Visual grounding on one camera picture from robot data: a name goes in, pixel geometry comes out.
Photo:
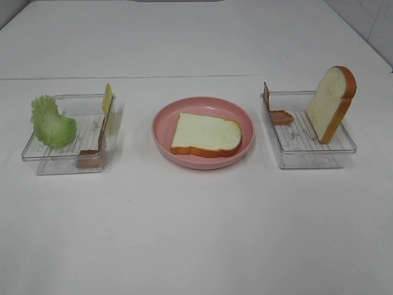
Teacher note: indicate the brown bacon strip tray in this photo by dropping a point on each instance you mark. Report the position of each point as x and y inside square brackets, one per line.
[92, 158]

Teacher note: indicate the clear plastic tray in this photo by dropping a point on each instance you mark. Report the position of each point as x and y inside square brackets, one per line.
[87, 111]
[296, 146]

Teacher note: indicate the clear left plastic tray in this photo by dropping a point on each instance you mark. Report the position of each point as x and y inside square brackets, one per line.
[87, 111]

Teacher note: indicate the clear right plastic tray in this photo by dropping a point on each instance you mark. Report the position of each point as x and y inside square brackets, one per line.
[296, 146]

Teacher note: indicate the yellow cheese slice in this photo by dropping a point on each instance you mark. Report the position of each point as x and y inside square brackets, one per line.
[107, 100]

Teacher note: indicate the bread slice with brown crust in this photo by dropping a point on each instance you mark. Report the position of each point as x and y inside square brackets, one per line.
[206, 136]

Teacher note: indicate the green lettuce leaf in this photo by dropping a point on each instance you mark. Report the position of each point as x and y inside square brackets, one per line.
[51, 128]

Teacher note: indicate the pink round plate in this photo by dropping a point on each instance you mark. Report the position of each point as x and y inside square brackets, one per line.
[165, 122]

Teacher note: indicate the upright bread slice right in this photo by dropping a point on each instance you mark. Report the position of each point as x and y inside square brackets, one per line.
[331, 102]

